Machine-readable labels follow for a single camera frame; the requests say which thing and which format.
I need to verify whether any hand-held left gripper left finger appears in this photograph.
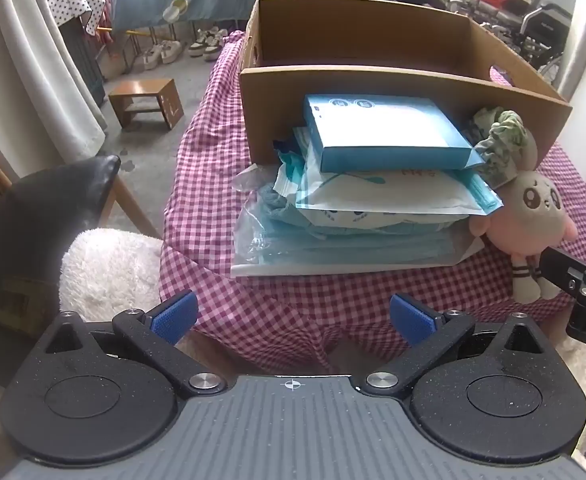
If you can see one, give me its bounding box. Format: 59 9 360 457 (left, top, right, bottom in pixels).
43 290 227 401

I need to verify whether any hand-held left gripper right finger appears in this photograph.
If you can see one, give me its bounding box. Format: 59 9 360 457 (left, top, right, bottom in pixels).
364 292 544 402

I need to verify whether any pink and white plush toy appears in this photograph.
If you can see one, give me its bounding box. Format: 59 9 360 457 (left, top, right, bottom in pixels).
468 170 578 306

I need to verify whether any clear packet of blue masks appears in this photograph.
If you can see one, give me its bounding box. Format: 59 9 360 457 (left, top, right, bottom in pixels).
230 195 484 278

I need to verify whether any blue rectangular carton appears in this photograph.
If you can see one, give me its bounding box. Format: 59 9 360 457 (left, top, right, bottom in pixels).
303 94 486 173

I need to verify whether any brown cardboard box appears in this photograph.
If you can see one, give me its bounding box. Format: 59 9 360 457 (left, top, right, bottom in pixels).
238 0 572 166

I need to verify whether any white fluffy cushion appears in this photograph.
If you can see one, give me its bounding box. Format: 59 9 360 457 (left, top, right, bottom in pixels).
59 228 166 323

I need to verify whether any pink checkered tablecloth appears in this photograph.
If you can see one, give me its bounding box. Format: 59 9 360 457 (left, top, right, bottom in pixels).
159 30 586 368

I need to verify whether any green floral scrunchie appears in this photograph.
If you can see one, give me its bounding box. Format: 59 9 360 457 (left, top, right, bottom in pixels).
470 106 538 192

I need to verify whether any black chair with wooden legs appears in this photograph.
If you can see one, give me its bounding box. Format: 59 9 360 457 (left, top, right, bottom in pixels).
0 155 163 391

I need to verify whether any small white and blue packet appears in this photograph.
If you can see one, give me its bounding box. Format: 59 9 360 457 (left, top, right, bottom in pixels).
272 132 320 197

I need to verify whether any small wooden stool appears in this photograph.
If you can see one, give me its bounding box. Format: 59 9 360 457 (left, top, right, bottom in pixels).
108 78 185 132

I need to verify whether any black wheelchair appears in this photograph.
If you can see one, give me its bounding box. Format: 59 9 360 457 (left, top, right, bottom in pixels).
450 0 576 73

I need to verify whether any white and dark sneaker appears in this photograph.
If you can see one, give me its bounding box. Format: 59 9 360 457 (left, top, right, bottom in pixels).
188 29 213 57
204 27 230 62

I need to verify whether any yellow stick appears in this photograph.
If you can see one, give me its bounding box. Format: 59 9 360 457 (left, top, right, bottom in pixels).
97 24 154 40

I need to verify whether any grey curtain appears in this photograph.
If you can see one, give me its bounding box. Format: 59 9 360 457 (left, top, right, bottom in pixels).
0 0 109 171

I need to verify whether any white polka-dot cloth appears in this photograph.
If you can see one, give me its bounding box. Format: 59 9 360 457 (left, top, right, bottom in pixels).
43 0 106 36

